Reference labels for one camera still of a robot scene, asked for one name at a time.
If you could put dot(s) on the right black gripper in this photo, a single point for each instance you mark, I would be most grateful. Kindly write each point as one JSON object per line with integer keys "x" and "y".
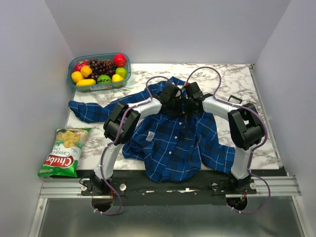
{"x": 188, "y": 113}

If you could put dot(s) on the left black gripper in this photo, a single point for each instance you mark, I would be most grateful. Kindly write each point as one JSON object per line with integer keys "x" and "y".
{"x": 178, "y": 112}

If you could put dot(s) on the brooch box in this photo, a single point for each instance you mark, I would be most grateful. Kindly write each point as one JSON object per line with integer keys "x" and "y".
{"x": 234, "y": 99}

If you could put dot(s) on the blue plaid shirt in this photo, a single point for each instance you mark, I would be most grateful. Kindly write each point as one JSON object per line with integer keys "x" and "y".
{"x": 173, "y": 148}

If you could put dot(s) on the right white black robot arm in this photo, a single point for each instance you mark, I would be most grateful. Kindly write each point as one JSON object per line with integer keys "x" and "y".
{"x": 246, "y": 128}

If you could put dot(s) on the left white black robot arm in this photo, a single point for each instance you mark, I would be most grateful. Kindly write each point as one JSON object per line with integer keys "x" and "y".
{"x": 120, "y": 127}

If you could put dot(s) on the green lime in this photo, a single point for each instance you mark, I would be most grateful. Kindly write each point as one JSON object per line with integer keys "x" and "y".
{"x": 122, "y": 72}

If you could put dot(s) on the yellow lemon right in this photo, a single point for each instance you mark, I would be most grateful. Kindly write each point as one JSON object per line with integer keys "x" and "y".
{"x": 117, "y": 78}

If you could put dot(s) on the yellow lemon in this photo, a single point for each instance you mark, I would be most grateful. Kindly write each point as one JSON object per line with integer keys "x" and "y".
{"x": 77, "y": 76}
{"x": 117, "y": 78}

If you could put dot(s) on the red apple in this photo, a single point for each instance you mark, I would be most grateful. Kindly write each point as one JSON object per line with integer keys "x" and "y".
{"x": 120, "y": 60}

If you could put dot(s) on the clear teal fruit container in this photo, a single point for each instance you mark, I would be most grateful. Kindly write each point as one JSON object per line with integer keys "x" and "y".
{"x": 112, "y": 85}

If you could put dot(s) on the purple grape bunch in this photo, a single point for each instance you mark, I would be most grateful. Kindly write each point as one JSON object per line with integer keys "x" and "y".
{"x": 101, "y": 67}

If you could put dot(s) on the yellow mango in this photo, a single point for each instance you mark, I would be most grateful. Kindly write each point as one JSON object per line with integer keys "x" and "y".
{"x": 86, "y": 82}

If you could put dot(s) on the orange fruit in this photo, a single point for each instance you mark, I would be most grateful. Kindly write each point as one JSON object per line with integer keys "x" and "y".
{"x": 86, "y": 71}

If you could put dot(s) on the yellow lemon left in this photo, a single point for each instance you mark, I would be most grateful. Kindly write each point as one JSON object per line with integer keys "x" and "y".
{"x": 77, "y": 76}

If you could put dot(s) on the pink dragon fruit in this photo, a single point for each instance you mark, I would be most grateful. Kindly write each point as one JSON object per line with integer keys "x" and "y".
{"x": 80, "y": 64}

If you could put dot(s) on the green red snack bag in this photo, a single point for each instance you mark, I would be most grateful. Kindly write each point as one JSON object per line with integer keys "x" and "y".
{"x": 65, "y": 154}

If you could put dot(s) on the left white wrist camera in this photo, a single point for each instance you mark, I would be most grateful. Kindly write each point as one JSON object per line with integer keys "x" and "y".
{"x": 179, "y": 90}

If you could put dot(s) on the black front mounting rail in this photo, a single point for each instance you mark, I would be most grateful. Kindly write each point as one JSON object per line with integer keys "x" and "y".
{"x": 134, "y": 188}

